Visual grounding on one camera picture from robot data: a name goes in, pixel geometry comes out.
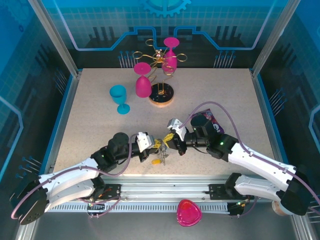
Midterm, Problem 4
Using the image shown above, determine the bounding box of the metal key ring with tags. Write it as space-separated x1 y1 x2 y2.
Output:
157 143 171 159

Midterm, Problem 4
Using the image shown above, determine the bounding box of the colourful snack bag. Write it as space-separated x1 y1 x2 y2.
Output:
190 108 225 136

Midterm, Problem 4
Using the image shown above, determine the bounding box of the blue plastic goblet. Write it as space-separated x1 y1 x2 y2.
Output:
109 84 131 115

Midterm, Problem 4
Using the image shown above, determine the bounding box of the pink plastic goblet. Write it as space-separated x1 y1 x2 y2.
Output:
133 62 153 98
161 37 180 74

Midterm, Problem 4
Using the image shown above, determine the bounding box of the pink translucent bowl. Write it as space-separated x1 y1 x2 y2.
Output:
176 198 203 228

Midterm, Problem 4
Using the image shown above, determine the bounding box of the cup with white lid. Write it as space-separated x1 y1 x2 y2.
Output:
271 199 291 216

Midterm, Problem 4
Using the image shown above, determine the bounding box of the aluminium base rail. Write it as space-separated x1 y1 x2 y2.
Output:
33 174 300 203

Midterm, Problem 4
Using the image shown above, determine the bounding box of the gold wire rack black base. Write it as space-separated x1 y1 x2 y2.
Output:
131 38 188 108

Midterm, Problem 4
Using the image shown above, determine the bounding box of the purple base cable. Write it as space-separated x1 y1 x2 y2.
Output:
231 197 259 219
82 193 124 218

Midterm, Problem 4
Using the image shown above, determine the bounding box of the white slotted cable duct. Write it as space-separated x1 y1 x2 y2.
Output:
47 201 232 213

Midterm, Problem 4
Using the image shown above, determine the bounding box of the aluminium side rail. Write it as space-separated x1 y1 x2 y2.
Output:
249 68 295 182
37 71 83 182

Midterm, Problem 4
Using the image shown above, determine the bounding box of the aluminium frame post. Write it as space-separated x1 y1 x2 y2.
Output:
27 0 83 78
250 0 296 78

